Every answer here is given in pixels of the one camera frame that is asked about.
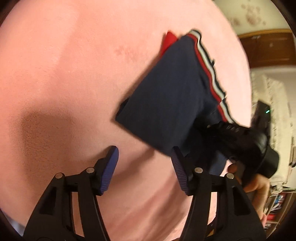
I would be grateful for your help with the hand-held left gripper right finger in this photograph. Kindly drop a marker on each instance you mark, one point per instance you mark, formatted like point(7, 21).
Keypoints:
point(180, 171)

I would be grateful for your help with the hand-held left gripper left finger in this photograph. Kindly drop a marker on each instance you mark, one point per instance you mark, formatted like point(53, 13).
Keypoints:
point(108, 171)

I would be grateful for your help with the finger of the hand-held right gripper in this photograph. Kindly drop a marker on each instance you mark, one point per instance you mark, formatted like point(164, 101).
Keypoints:
point(208, 131)

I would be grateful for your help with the navy and red varsity jacket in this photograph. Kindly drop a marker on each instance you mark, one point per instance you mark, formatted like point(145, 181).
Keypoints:
point(161, 104)

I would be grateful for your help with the person's right forearm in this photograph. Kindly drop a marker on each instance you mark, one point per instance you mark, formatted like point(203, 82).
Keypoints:
point(260, 204)

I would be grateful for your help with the person's right hand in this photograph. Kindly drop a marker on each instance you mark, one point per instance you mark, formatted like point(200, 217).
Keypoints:
point(254, 183)

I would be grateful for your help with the row of books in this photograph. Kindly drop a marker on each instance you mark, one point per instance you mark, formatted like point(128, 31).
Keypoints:
point(277, 201)

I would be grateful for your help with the brown wooden door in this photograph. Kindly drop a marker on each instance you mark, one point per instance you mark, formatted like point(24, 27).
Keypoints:
point(270, 51)

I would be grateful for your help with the pink bed blanket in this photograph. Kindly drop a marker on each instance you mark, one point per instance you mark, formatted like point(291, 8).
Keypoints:
point(69, 69)

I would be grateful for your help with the floral panel doors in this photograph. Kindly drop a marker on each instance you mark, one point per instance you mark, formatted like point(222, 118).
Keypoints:
point(249, 16)

